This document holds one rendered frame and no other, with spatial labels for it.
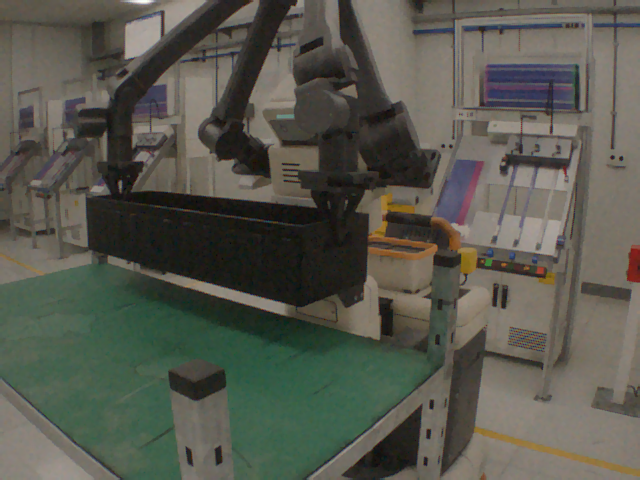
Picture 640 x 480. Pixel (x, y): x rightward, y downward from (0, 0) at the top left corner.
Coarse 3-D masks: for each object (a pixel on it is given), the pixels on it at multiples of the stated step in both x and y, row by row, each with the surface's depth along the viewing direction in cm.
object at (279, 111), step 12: (288, 84) 115; (276, 96) 114; (288, 96) 112; (264, 108) 114; (276, 108) 112; (288, 108) 110; (276, 120) 115; (288, 120) 113; (276, 132) 119; (288, 132) 117; (300, 132) 115; (288, 144) 121; (300, 144) 119; (312, 144) 117
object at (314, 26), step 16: (304, 0) 84; (320, 0) 81; (336, 0) 87; (304, 16) 80; (320, 16) 78; (336, 16) 83; (304, 32) 77; (320, 32) 74; (336, 32) 78; (304, 48) 75; (320, 48) 71; (336, 48) 71; (304, 64) 72; (320, 64) 71; (336, 64) 70; (304, 80) 72
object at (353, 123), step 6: (342, 96) 69; (348, 96) 72; (348, 102) 71; (354, 102) 72; (354, 108) 72; (354, 114) 72; (348, 120) 72; (354, 120) 72; (348, 126) 72; (354, 126) 73; (342, 132) 73; (348, 132) 73; (354, 132) 74; (330, 138) 74
